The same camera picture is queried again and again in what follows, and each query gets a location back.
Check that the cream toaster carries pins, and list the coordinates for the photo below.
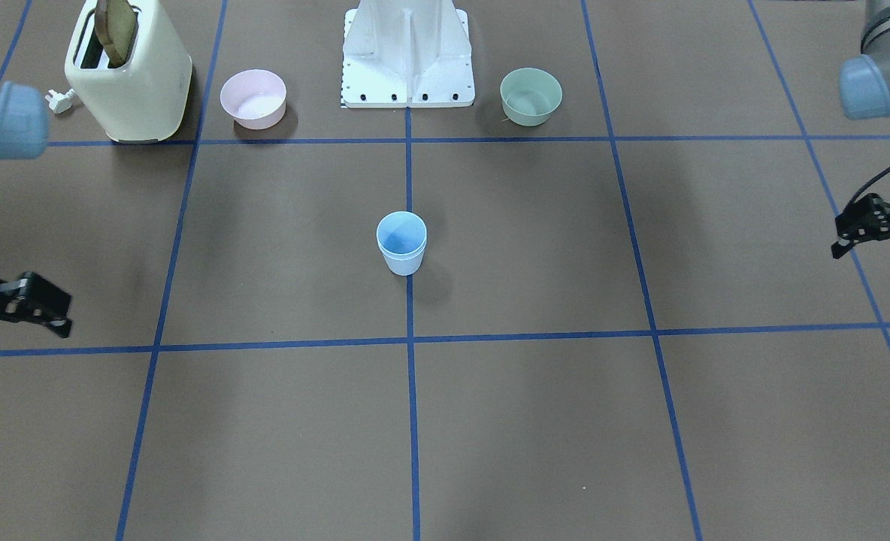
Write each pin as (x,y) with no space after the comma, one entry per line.
(143,100)

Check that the bread slice in toaster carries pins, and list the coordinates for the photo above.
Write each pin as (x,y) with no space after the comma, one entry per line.
(116,29)

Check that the white toaster power plug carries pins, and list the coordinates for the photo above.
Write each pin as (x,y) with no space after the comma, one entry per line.
(60,102)

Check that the green bowl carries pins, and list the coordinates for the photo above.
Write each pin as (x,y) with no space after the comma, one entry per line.
(530,96)

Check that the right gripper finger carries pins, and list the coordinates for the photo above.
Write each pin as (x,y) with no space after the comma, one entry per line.
(33,299)

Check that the blue cup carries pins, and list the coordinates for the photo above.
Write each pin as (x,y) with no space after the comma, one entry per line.
(403,264)
(401,235)

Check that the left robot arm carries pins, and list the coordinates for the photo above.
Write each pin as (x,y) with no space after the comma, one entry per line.
(864,87)

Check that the pink bowl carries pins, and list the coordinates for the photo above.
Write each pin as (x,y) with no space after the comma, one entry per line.
(255,99)

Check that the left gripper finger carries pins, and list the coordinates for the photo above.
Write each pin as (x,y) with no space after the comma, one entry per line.
(864,220)

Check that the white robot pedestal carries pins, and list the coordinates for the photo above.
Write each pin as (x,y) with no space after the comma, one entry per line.
(406,54)

